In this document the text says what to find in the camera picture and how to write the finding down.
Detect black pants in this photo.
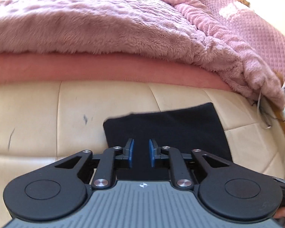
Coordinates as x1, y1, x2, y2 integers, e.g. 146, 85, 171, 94
103, 102, 232, 181

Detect salmon pink bed sheet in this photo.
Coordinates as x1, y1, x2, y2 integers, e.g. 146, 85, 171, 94
0, 53, 231, 91

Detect pink quilted headboard cover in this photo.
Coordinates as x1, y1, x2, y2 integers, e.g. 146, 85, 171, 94
199, 0, 285, 80

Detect fluffy pink blanket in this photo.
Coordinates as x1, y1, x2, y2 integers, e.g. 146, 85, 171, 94
0, 0, 285, 107

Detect white charging cable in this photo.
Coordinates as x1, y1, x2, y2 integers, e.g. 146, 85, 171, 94
256, 89, 276, 131

